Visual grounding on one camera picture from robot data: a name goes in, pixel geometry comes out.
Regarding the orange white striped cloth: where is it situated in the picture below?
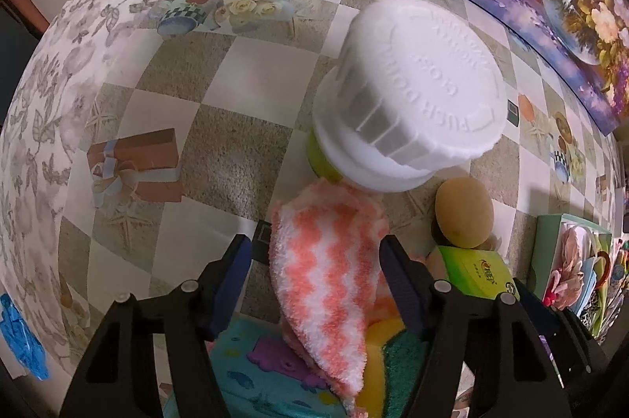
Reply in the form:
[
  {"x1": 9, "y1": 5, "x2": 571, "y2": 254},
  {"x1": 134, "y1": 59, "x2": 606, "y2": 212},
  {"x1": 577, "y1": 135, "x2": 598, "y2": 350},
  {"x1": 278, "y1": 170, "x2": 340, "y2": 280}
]
[{"x1": 268, "y1": 177, "x2": 394, "y2": 416}]

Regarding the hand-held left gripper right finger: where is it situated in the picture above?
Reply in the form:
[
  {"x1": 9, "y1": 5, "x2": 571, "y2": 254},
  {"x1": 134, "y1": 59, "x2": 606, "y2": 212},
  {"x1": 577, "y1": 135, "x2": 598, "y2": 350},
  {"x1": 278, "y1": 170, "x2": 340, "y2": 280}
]
[{"x1": 379, "y1": 234, "x2": 573, "y2": 418}]

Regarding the brown wooden chair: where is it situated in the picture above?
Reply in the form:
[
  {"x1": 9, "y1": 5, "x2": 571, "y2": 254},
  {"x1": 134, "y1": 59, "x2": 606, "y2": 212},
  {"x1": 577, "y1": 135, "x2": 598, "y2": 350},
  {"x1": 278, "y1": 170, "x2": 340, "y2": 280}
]
[{"x1": 5, "y1": 0, "x2": 51, "y2": 42}]

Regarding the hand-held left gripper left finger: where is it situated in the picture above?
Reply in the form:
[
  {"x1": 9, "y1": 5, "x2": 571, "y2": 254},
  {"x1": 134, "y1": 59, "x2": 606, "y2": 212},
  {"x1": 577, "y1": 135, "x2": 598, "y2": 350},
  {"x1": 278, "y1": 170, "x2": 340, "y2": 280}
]
[{"x1": 59, "y1": 234, "x2": 252, "y2": 418}]

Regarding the green bottle with white cap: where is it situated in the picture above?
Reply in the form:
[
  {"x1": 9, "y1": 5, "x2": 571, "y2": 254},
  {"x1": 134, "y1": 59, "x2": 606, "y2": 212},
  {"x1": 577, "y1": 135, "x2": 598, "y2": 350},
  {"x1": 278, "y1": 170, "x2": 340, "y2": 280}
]
[{"x1": 305, "y1": 0, "x2": 507, "y2": 193}]

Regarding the teal wet wipes pack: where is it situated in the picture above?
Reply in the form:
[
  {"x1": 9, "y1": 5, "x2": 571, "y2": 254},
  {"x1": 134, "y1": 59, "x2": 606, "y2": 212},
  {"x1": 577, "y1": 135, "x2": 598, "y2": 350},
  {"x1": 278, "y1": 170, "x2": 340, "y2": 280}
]
[{"x1": 162, "y1": 317, "x2": 364, "y2": 418}]

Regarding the grey floral tablecloth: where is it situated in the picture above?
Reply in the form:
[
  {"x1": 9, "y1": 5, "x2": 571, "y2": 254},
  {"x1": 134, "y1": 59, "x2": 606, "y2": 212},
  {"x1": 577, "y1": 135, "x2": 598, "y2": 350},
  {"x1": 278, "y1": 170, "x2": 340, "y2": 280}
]
[{"x1": 0, "y1": 0, "x2": 246, "y2": 379}]

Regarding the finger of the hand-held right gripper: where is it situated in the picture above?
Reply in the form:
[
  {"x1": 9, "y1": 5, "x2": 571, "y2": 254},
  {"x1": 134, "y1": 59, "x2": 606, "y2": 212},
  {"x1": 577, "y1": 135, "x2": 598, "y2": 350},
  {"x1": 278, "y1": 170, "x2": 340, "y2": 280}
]
[{"x1": 513, "y1": 278, "x2": 610, "y2": 392}]

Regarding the pale green storage box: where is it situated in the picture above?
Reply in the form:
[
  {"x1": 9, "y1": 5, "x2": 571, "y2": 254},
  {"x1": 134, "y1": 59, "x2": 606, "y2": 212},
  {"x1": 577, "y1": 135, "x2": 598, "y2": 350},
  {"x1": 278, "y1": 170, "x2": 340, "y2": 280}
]
[{"x1": 528, "y1": 214, "x2": 615, "y2": 340}]

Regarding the small green cardboard box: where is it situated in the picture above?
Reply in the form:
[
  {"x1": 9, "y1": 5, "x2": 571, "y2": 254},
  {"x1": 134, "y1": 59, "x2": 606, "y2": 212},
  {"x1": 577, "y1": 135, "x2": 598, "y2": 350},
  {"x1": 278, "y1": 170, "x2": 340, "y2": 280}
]
[{"x1": 437, "y1": 245, "x2": 520, "y2": 303}]

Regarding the yellow green sponge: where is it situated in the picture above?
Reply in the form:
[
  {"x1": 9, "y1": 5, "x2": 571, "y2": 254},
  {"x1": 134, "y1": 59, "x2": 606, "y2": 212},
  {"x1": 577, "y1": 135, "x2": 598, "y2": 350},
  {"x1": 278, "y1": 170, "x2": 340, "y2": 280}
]
[{"x1": 359, "y1": 317, "x2": 433, "y2": 418}]

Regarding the blue rubber glove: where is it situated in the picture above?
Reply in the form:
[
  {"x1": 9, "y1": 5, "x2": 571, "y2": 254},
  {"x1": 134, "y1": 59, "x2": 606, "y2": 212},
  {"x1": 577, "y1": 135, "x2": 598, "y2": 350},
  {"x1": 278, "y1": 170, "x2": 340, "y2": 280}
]
[{"x1": 0, "y1": 293, "x2": 52, "y2": 382}]

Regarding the potato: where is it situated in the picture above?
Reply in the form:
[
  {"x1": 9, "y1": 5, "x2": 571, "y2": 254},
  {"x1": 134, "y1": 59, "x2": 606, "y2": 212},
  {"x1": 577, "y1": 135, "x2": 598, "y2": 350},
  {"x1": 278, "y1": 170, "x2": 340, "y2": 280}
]
[{"x1": 435, "y1": 177, "x2": 493, "y2": 249}]

